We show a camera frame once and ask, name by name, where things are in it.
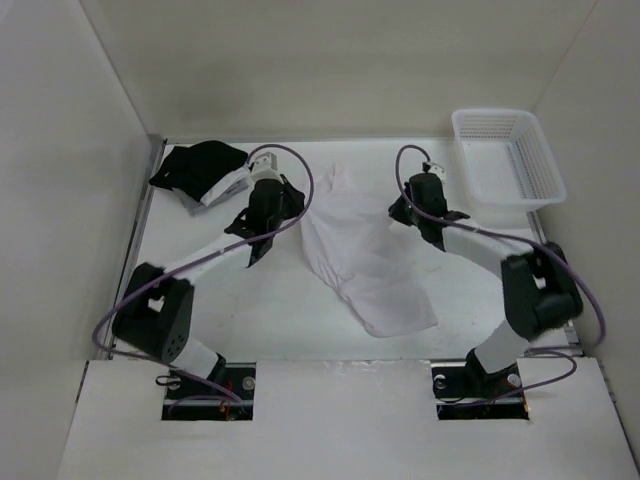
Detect white tank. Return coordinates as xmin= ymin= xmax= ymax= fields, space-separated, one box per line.
xmin=300 ymin=164 xmax=438 ymax=338
xmin=199 ymin=167 xmax=250 ymax=207

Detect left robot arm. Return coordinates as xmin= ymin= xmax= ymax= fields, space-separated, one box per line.
xmin=111 ymin=176 xmax=308 ymax=399

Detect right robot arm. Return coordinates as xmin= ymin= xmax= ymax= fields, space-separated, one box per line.
xmin=389 ymin=171 xmax=584 ymax=398

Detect white folded tank top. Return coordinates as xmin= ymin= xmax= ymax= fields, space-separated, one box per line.
xmin=199 ymin=167 xmax=250 ymax=207

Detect grey folded tank top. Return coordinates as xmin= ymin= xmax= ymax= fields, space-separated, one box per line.
xmin=172 ymin=180 xmax=249 ymax=217

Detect black folded tank top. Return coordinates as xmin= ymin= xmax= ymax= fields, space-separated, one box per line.
xmin=149 ymin=140 xmax=249 ymax=201

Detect white plastic basket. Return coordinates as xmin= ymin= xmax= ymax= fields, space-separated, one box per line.
xmin=451 ymin=108 xmax=567 ymax=222

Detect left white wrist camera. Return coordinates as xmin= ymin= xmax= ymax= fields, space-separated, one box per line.
xmin=248 ymin=151 xmax=280 ymax=183

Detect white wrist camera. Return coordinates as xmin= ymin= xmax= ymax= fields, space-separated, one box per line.
xmin=248 ymin=151 xmax=280 ymax=183
xmin=422 ymin=162 xmax=446 ymax=183

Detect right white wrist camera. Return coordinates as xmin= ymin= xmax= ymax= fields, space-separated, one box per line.
xmin=422 ymin=162 xmax=446 ymax=183

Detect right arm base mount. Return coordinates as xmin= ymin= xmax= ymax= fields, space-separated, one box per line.
xmin=431 ymin=362 xmax=529 ymax=421

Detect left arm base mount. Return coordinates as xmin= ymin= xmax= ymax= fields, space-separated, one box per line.
xmin=155 ymin=363 xmax=256 ymax=422

